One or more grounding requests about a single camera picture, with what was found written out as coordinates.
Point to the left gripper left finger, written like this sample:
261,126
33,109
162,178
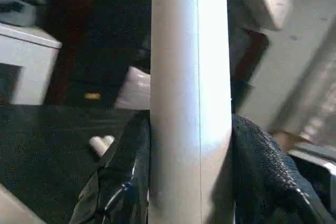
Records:
123,182

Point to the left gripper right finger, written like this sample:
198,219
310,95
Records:
262,182

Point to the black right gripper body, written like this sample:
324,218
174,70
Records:
249,51

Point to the light grey cushion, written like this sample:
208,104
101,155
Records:
136,87

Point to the white sideboard with glass doors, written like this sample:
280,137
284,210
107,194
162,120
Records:
26,64

